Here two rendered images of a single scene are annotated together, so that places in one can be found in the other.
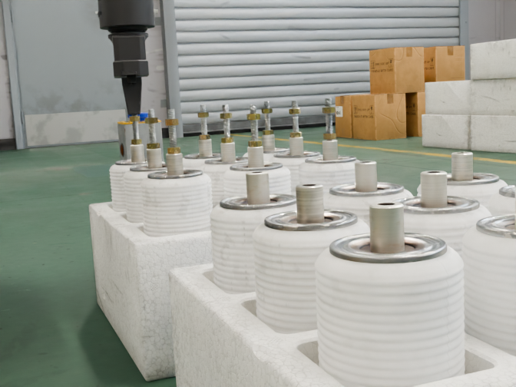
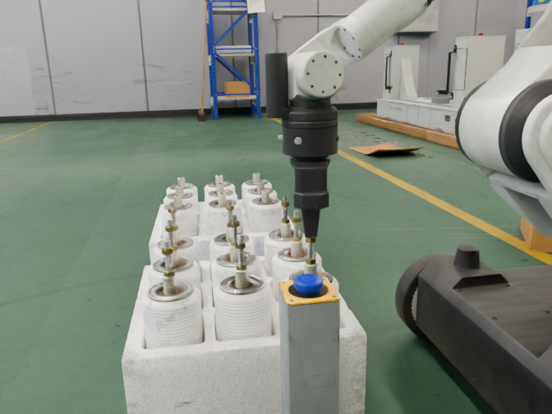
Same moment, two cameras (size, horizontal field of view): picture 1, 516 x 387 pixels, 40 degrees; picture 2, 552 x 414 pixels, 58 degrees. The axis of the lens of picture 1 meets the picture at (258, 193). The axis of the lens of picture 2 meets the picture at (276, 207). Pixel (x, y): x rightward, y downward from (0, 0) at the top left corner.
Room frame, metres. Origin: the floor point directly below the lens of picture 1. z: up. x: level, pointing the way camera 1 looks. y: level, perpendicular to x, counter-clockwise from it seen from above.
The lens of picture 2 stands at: (1.95, 0.31, 0.60)
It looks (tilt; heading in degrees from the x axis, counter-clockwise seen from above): 16 degrees down; 193
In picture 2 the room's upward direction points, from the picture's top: 1 degrees counter-clockwise
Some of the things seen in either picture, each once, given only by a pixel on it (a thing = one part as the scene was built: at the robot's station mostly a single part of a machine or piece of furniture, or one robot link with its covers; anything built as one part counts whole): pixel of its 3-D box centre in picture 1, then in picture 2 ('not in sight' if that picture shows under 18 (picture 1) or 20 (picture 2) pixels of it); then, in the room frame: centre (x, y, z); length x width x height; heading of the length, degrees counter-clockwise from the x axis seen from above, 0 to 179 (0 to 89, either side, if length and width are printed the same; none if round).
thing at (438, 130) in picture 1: (471, 129); not in sight; (3.92, -1.21, 0.09); 0.39 x 0.39 x 0.18; 23
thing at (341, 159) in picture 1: (330, 160); (175, 244); (1.03, -0.11, 0.25); 0.08 x 0.08 x 0.01
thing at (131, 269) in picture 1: (234, 261); (240, 335); (1.10, 0.04, 0.09); 0.39 x 0.39 x 0.18; 21
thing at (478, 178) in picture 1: (462, 180); (178, 206); (0.75, -0.22, 0.25); 0.08 x 0.08 x 0.01
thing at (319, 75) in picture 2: not in sight; (303, 90); (1.18, 0.19, 0.57); 0.11 x 0.11 x 0.11; 28
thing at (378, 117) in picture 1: (378, 116); not in sight; (4.81, -0.85, 0.15); 0.30 x 0.24 x 0.30; 21
